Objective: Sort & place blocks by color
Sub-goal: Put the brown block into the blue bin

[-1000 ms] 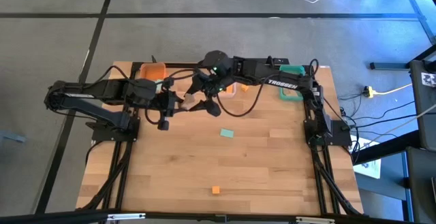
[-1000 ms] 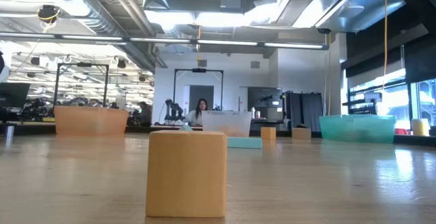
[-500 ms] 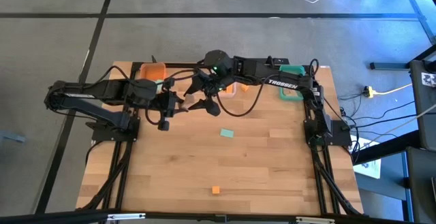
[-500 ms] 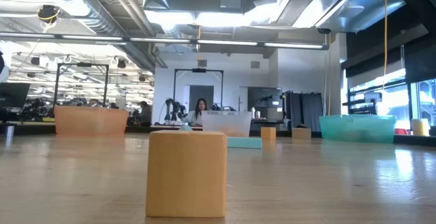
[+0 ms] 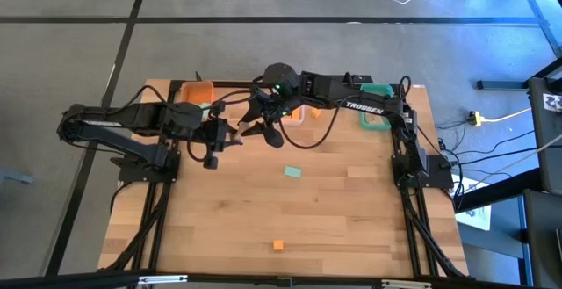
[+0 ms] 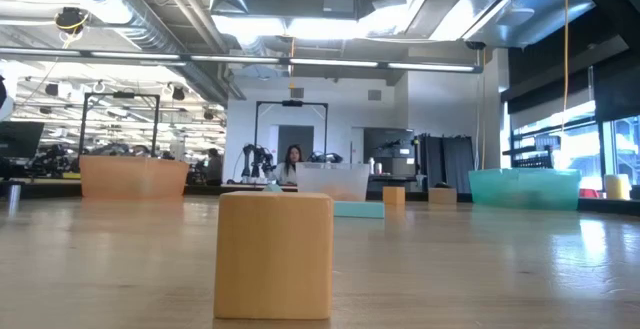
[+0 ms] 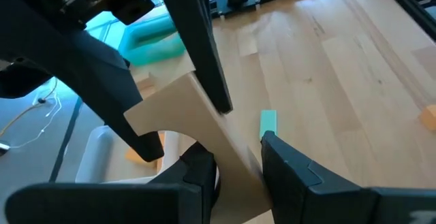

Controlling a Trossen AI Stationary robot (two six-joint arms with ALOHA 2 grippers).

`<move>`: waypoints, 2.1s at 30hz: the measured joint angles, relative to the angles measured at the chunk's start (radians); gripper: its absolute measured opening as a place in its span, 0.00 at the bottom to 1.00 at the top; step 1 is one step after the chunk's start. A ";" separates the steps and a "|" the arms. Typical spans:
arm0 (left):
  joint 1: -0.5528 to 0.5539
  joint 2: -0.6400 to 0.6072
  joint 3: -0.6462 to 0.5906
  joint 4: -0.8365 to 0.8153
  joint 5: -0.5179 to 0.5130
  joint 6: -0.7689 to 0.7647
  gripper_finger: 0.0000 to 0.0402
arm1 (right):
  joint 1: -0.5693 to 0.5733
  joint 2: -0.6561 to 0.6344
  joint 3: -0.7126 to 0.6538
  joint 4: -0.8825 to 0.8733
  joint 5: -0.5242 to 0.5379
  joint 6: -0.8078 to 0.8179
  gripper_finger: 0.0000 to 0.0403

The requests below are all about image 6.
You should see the black yellow cord reel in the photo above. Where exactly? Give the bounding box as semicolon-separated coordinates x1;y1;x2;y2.
53;6;91;35

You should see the black curtain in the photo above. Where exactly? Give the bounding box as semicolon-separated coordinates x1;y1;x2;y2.
417;133;475;194

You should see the yellow hanging cord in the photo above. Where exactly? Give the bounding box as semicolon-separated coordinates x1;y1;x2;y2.
563;0;571;133

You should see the black monitor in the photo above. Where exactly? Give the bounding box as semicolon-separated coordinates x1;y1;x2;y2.
0;120;45;160

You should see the plain wood block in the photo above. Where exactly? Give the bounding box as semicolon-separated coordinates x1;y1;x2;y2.
428;187;458;206

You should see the yellow cylinder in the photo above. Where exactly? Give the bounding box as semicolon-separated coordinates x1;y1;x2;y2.
603;173;632;201

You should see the person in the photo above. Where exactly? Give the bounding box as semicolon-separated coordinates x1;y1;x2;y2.
272;143;305;186
202;147;225;187

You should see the silver metal post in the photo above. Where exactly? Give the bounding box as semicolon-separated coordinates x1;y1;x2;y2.
5;181;24;210

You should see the black aluminium table frame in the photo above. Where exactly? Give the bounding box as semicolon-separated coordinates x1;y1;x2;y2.
187;183;471;203

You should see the clear plastic bin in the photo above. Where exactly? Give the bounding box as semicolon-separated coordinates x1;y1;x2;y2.
295;162;372;203

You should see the long ceiling light bar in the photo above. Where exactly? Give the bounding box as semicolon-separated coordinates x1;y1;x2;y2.
0;46;484;74

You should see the green translucent plastic bin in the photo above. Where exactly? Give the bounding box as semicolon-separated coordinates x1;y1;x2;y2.
468;167;583;212

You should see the orange translucent plastic bin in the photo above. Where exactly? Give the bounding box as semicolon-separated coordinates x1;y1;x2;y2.
78;155;191;201

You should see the black gantry frame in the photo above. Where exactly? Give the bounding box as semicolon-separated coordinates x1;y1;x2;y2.
78;91;161;159
254;99;330;163

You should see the orange cube block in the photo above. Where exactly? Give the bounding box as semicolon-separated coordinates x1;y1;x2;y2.
213;191;335;320
382;185;407;207

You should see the silver rectangular air duct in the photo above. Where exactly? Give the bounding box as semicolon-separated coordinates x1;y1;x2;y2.
214;0;596;50

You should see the silver spiral air duct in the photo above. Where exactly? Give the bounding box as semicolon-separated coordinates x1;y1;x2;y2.
44;0;236;105

